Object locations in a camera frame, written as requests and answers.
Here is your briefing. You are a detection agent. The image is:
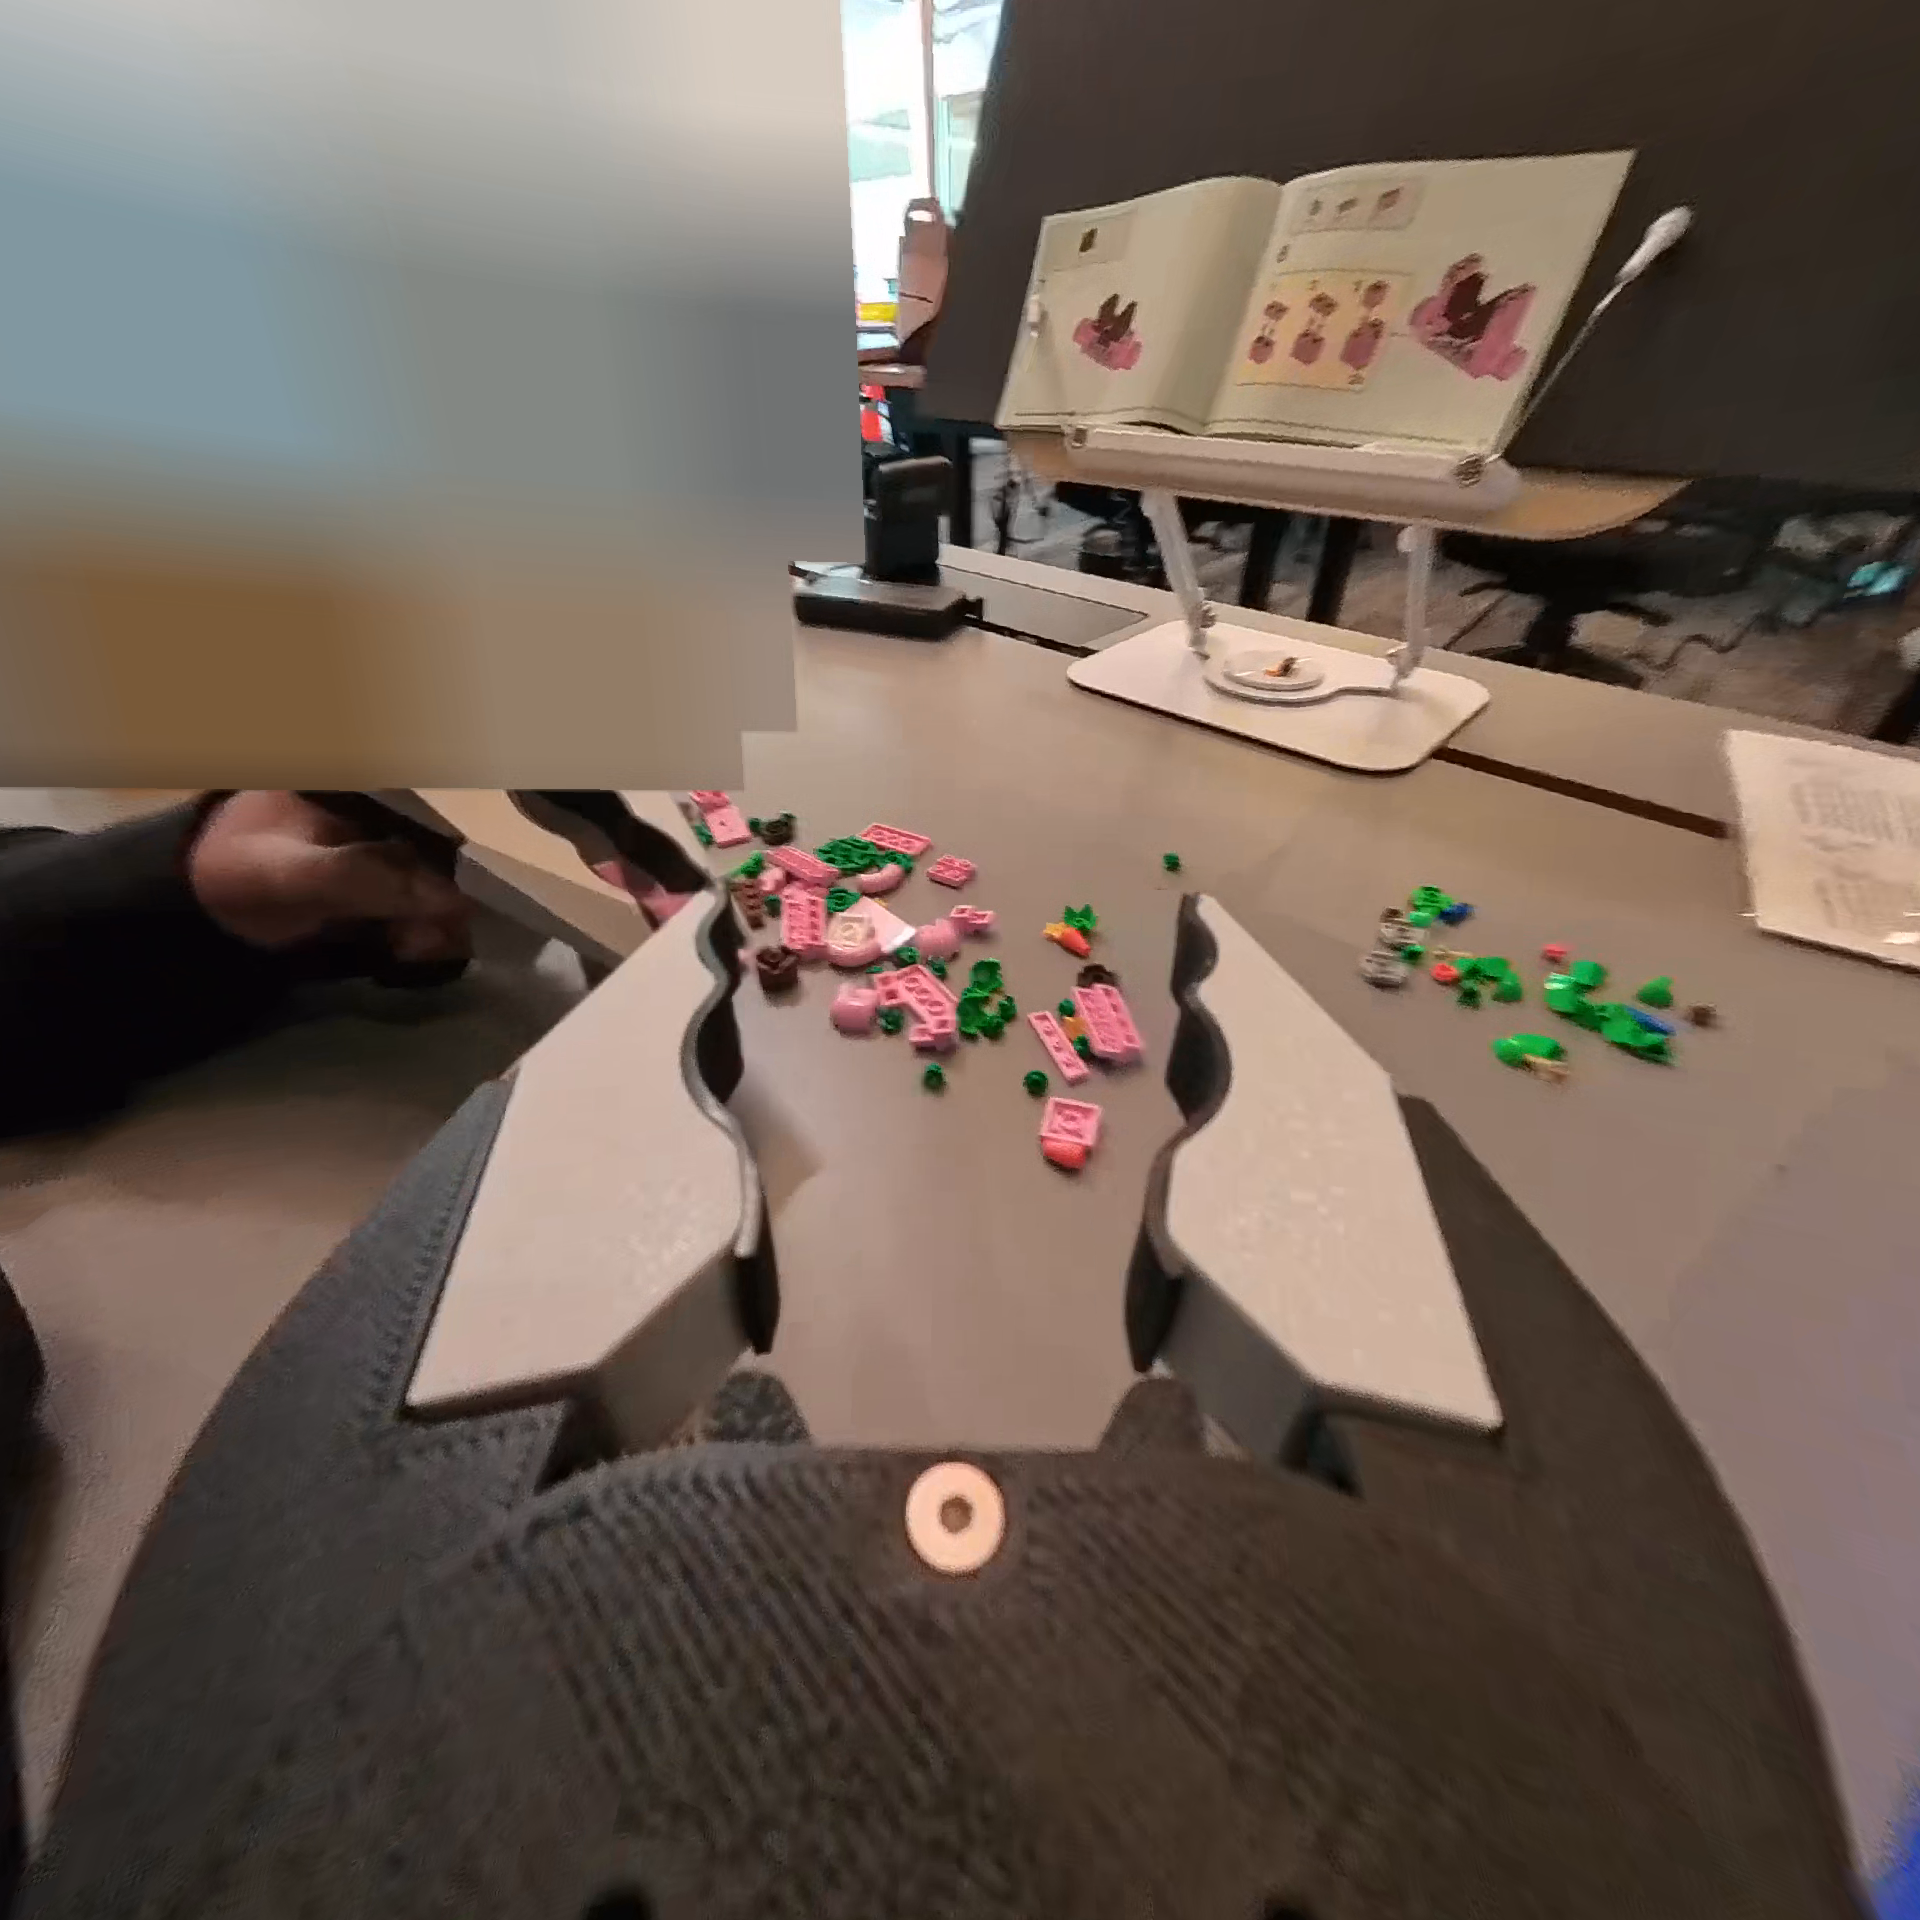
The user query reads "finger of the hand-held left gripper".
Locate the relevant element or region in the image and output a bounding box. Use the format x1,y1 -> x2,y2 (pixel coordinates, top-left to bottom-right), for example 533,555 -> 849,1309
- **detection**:
454,843 -> 673,978
506,790 -> 710,898

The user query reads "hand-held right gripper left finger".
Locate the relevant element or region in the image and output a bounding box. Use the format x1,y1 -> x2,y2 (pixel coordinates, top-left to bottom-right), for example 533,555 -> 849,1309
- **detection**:
405,887 -> 783,1458

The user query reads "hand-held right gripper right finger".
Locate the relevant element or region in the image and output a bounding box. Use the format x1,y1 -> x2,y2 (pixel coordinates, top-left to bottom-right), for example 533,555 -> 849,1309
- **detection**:
1126,893 -> 1504,1468

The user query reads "building instruction booklet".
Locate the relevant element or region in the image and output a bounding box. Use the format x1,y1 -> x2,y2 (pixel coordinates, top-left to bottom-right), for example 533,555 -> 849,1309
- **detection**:
994,150 -> 1638,454

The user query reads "person's left hand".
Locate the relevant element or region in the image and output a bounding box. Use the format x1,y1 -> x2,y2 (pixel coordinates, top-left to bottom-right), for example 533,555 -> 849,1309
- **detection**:
189,790 -> 477,987

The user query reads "pile of pink toy bricks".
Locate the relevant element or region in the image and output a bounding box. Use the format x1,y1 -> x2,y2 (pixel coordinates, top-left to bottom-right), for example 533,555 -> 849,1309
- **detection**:
683,790 -> 1187,1174

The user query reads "flat black power bank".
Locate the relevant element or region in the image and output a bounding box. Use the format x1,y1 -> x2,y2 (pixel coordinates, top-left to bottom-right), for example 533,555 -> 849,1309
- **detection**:
791,561 -> 978,641

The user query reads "cluster of small green pieces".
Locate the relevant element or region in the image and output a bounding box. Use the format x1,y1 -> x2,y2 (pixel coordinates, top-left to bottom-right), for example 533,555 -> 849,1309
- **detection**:
1356,884 -> 1727,1085

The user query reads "white book stand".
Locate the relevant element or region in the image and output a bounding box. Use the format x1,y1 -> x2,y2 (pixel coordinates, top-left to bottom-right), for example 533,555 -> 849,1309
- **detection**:
997,206 -> 1700,777

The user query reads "printed paper sheet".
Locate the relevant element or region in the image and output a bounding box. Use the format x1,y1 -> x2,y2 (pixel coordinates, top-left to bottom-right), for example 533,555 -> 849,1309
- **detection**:
1719,730 -> 1920,971

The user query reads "black office chair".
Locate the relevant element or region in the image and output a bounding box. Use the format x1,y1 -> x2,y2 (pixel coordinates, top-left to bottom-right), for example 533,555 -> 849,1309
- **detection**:
1437,493 -> 1805,680

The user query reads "black board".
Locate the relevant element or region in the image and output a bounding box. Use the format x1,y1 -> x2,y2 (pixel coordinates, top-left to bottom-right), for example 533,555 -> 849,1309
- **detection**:
916,0 -> 1920,493

